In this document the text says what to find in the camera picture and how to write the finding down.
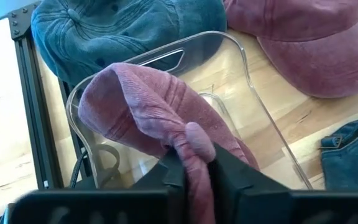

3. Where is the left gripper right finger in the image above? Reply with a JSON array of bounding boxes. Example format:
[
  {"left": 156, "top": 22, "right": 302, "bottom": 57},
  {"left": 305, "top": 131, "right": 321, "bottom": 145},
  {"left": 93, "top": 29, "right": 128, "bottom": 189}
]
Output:
[{"left": 208, "top": 142, "right": 358, "bottom": 224}]

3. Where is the navy denim baseball cap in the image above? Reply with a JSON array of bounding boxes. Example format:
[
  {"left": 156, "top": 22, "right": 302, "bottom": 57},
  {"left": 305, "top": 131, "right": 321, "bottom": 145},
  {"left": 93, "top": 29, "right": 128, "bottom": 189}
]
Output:
[{"left": 319, "top": 116, "right": 358, "bottom": 191}]

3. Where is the black aluminium table frame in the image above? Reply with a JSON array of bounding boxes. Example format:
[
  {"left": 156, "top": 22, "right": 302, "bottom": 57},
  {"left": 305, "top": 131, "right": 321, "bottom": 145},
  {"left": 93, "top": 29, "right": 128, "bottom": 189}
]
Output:
[{"left": 7, "top": 2, "right": 88, "bottom": 190}]

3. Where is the maroon baseball cap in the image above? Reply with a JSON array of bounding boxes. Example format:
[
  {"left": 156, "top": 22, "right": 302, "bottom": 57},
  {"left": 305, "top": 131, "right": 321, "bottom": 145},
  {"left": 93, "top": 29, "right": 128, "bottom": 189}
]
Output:
[
  {"left": 223, "top": 0, "right": 358, "bottom": 100},
  {"left": 77, "top": 62, "right": 260, "bottom": 224}
]

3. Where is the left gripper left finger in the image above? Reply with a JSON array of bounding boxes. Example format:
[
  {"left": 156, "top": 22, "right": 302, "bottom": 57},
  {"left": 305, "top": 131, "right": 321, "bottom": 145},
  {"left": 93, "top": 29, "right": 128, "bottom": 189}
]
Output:
[{"left": 7, "top": 148, "right": 186, "bottom": 224}]

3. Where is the black cable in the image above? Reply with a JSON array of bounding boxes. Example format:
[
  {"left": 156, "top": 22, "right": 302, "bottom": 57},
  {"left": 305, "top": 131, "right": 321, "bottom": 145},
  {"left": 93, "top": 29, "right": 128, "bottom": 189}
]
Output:
[{"left": 69, "top": 149, "right": 90, "bottom": 189}]

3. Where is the clear plastic bin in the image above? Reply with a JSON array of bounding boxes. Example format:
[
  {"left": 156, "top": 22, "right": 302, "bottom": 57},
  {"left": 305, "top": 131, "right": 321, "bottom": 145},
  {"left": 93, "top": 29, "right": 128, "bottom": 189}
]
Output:
[{"left": 65, "top": 30, "right": 314, "bottom": 191}]

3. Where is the faded teal-grey baseball cap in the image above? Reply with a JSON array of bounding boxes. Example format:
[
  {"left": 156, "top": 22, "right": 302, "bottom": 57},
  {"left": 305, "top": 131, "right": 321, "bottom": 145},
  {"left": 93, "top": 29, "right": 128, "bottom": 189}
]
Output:
[{"left": 30, "top": 0, "right": 229, "bottom": 87}]

